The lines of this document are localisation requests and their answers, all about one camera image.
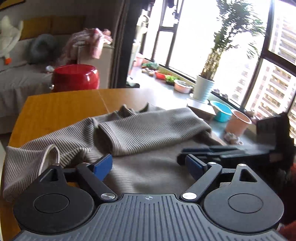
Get striped grey knit garment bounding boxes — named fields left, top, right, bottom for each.
left=3, top=104, right=217, bottom=201

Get pink plastic bucket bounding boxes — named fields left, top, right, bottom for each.
left=225, top=109, right=252, bottom=138

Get teal plastic basin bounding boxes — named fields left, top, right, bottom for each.
left=210, top=100, right=232, bottom=123

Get white ribbed plant pot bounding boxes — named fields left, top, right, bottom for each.
left=193, top=76, right=214, bottom=102

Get green leafy vegetables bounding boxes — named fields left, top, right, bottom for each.
left=165, top=75, right=179, bottom=86

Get red basin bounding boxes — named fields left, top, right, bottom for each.
left=154, top=70, right=166, bottom=80

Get potted bamboo palm plant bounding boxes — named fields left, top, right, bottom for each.
left=200, top=1, right=265, bottom=81

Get red round stool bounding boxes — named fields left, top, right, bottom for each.
left=52, top=64, right=100, bottom=92

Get grey sofa bed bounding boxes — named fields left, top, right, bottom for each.
left=0, top=34, right=79, bottom=135

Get beige cabinet box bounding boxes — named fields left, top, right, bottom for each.
left=77, top=44, right=114, bottom=89

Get dark grey round cushion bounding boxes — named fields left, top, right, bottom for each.
left=28, top=34, right=58, bottom=64

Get pink crumpled cloth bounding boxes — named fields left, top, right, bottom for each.
left=56, top=28, right=113, bottom=66

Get white goose plush toy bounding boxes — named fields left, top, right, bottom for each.
left=1, top=16, right=23, bottom=65

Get yellow sofa cushion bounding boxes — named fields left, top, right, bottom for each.
left=20, top=16, right=86, bottom=40

